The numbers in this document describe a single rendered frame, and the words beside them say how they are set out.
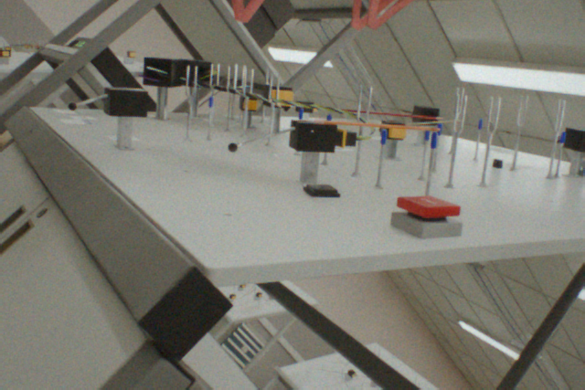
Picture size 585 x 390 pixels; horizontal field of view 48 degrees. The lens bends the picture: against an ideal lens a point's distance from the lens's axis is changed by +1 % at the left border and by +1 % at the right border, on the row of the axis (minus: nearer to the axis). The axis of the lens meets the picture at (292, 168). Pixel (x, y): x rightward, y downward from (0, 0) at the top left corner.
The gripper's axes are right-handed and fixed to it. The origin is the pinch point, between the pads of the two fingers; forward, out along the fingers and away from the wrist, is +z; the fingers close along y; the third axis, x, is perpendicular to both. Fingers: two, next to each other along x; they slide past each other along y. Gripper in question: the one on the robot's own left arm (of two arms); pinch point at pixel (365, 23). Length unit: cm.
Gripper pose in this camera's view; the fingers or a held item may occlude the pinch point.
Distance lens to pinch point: 92.2
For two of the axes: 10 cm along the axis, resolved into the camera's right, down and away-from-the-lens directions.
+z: -4.8, 8.8, 0.3
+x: -8.3, -4.4, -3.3
